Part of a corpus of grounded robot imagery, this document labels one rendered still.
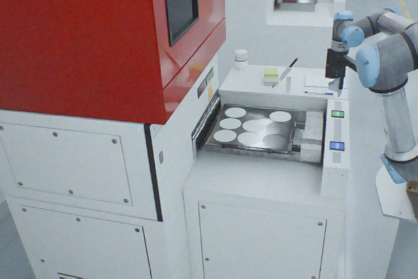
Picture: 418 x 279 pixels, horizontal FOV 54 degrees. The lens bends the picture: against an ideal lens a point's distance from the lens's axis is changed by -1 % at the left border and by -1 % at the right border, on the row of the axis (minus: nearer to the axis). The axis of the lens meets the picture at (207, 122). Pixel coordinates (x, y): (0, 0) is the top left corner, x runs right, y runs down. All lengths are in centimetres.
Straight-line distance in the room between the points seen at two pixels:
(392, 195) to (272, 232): 48
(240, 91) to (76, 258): 107
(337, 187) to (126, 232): 81
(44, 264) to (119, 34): 120
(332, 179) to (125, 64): 85
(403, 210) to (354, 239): 106
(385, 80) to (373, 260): 152
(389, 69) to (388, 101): 12
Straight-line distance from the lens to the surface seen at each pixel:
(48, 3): 132
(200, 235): 184
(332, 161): 160
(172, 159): 154
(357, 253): 262
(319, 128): 196
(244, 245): 181
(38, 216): 186
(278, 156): 182
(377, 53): 125
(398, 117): 138
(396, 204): 169
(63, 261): 199
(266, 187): 168
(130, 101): 130
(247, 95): 209
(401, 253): 198
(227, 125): 192
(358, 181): 314
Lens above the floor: 187
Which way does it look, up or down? 30 degrees down
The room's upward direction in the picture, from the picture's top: 3 degrees counter-clockwise
